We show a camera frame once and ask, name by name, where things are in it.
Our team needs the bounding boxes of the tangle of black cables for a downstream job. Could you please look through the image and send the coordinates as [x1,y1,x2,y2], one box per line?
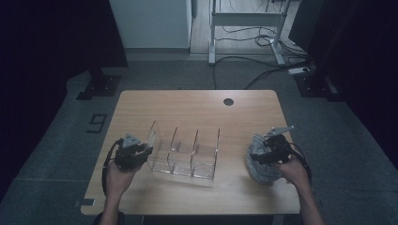
[215,25,309,60]

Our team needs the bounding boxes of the dark curtain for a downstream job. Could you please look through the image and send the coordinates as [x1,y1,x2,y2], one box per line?
[289,0,398,170]
[0,0,129,201]

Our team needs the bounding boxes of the white power strip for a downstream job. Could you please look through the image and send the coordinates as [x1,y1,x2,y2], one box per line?
[288,66,312,76]

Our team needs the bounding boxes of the black stand base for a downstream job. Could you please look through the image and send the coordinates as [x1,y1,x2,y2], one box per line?
[76,67,122,101]
[294,73,345,102]

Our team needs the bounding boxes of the clear acrylic organizer box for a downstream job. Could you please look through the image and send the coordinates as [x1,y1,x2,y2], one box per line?
[145,120,221,181]

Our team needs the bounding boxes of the person's dark clothing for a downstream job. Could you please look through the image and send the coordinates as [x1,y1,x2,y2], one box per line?
[93,212,301,225]

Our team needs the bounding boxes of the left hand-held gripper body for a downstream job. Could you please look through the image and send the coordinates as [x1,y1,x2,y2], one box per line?
[114,133,148,172]

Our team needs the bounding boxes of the grey striped cloth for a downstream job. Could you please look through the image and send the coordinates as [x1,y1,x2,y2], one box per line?
[246,133,283,185]

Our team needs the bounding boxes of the long black floor cable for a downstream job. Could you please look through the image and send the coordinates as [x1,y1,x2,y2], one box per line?
[243,60,313,91]
[212,55,295,90]

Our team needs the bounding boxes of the left hand-held gripper black cable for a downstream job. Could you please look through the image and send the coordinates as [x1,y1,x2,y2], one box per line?
[101,139,124,199]

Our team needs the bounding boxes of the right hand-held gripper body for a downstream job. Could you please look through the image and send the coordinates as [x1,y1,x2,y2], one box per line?
[264,126,296,164]

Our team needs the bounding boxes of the person's right hand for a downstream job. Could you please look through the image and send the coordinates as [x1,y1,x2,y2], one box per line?
[271,154,310,189]

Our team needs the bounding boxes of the white cabinet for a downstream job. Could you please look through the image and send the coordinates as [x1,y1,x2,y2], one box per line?
[108,0,193,50]

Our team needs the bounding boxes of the white metal desk frame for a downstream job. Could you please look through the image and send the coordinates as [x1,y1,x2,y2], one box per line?
[207,0,292,66]

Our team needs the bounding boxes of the person's left hand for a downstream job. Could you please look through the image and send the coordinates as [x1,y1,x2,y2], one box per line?
[105,160,142,197]

